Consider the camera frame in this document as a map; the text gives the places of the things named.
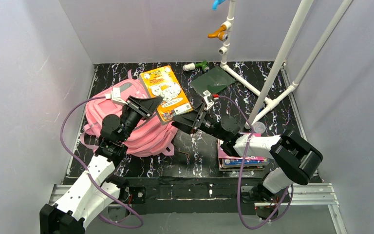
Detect orange tap handle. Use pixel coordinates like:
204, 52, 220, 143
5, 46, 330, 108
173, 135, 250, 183
207, 24, 228, 41

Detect aluminium rail frame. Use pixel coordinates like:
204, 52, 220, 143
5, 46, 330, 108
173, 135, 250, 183
41, 66, 348, 234

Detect white pvc pipe frame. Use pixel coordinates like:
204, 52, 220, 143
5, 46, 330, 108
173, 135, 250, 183
218, 0, 355, 130

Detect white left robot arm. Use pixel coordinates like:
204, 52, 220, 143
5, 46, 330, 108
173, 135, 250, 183
39, 96, 163, 234

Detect dark green notebook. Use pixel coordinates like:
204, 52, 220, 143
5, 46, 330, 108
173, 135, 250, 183
190, 66, 236, 97

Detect orange activity book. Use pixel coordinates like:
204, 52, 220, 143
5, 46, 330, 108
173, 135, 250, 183
139, 65, 193, 125

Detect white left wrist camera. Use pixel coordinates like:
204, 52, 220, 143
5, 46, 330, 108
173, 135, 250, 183
105, 87, 127, 106

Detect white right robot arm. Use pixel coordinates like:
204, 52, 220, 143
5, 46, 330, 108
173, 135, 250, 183
172, 104, 323, 199

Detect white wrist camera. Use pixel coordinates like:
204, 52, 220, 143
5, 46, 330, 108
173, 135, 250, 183
105, 87, 127, 106
203, 90, 219, 111

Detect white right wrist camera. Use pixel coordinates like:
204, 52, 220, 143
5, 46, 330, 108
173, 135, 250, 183
203, 90, 219, 111

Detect pink sticker book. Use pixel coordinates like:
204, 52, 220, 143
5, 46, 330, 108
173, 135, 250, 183
218, 140, 269, 166

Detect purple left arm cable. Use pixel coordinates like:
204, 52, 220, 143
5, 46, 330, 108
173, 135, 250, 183
59, 96, 144, 229

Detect green white pipe fitting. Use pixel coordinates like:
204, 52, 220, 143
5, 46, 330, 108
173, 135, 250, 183
182, 60, 210, 73

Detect pink student backpack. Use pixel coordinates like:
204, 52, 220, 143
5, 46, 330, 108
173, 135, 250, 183
80, 71, 178, 157

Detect stacked grey books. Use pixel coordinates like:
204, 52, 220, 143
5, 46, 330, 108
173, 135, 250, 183
218, 158, 270, 172

